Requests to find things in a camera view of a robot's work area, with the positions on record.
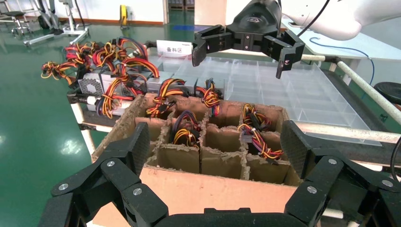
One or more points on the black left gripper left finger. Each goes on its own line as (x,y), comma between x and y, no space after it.
(119,185)

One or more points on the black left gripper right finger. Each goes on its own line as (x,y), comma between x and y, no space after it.
(325,188)

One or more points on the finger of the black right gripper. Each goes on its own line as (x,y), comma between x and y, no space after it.
(286,50)
(210,40)

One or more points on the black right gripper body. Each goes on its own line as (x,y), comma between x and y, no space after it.
(255,22)

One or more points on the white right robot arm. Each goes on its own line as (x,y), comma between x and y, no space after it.
(344,18)

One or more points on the white label sign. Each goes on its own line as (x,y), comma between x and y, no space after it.
(174,49)

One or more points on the clear plastic divided tray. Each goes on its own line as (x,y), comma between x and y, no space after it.
(313,94)

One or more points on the plain silver power supply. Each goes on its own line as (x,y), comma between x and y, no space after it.
(156,84)

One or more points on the grey power supply units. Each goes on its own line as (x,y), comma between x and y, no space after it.
(360,83)

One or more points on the cardboard box with dividers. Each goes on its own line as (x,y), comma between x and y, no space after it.
(203,191)

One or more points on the white table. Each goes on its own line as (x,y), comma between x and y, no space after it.
(376,47)

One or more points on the power supply with honeycomb grille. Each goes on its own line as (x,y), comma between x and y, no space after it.
(91,86)

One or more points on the black round stool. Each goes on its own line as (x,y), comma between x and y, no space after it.
(390,92)

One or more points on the white metal equipment stand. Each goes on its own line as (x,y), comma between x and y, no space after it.
(75,30)

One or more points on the black seat chair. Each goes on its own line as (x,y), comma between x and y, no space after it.
(14,14)

